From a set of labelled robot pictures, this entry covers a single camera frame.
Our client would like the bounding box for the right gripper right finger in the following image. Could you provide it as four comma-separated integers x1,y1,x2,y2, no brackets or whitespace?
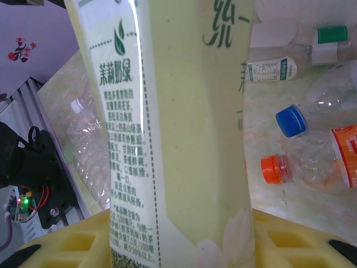
250,209,357,268

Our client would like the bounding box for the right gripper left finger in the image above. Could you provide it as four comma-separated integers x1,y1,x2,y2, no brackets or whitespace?
16,209,112,268

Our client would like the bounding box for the orange label bottle orange cap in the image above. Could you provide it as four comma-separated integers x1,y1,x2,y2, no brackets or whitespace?
260,125,357,196

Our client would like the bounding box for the large clear ribbed bottle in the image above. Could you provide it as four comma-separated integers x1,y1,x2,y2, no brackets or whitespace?
66,93,112,212

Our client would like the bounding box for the blue label bottle blue cap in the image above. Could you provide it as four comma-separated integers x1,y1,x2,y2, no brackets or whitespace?
275,60,357,140

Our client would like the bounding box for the pale green milk tea bottle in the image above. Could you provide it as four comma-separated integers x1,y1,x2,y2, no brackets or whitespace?
62,0,257,268

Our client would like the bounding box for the slim bottle white label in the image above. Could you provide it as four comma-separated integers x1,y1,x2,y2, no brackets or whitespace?
247,54,298,84

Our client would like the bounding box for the small clear bottle green cap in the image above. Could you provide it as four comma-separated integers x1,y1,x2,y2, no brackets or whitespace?
311,25,357,67

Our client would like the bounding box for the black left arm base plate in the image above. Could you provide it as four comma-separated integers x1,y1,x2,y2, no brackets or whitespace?
36,130,83,231

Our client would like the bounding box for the grey left arm cable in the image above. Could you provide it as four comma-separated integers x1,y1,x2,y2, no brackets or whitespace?
0,210,13,252

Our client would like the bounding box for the black electronic device with wires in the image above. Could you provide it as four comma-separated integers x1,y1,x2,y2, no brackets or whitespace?
0,75,94,246

